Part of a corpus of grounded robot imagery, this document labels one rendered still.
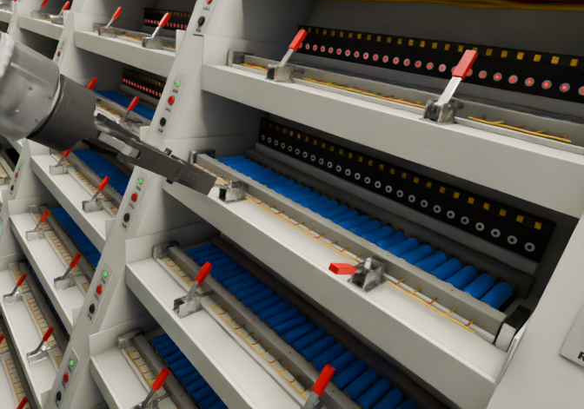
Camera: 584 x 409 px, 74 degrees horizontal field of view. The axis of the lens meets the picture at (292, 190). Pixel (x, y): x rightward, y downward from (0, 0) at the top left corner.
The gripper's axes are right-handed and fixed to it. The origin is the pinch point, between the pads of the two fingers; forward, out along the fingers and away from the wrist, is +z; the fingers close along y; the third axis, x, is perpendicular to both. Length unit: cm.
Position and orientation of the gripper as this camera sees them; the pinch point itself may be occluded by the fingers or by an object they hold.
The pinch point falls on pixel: (189, 175)
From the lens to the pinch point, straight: 57.2
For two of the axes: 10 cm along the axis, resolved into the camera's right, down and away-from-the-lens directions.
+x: 4.8, -8.8, 0.3
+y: 6.8, 3.5, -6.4
